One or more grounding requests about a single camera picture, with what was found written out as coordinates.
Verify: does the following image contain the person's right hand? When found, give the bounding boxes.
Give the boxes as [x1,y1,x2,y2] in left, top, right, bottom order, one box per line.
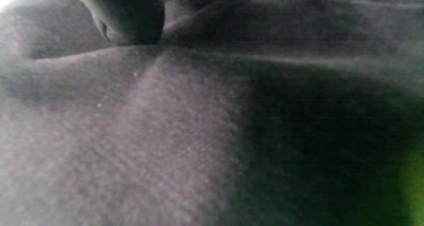
[71,0,255,46]

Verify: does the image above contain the black trousers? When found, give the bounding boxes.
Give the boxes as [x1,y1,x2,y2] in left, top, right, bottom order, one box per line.
[0,0,424,226]

